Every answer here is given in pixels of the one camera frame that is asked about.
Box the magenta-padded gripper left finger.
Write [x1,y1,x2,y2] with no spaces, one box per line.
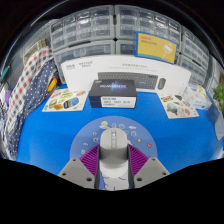
[57,143,101,190]

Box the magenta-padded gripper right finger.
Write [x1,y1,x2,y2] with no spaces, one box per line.
[127,143,171,190]

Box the grey computer mouse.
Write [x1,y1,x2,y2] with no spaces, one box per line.
[98,128,129,179]

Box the round blue cartoon mouse pad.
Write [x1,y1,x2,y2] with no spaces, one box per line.
[69,115,159,191]

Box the colourful sticker sheet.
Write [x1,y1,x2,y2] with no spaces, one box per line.
[41,89,90,113]
[158,92,200,120]

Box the clear plastic packet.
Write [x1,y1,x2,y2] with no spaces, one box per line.
[182,83,213,112]

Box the small black box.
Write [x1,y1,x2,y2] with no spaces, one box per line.
[88,79,138,109]

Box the yellow tool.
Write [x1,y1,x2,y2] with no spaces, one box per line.
[46,77,58,94]

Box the green potted plant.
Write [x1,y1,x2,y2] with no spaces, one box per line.
[212,83,224,141]

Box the long white keyboard box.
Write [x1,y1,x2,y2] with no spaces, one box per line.
[60,54,193,95]

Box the red blue plaid cloth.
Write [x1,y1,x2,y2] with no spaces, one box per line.
[0,46,54,148]

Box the yellow and blue box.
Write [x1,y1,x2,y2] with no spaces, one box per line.
[133,31,178,64]

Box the white woven basket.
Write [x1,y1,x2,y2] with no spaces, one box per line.
[22,38,48,64]

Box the teal wall holder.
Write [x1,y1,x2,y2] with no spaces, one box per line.
[0,65,10,81]

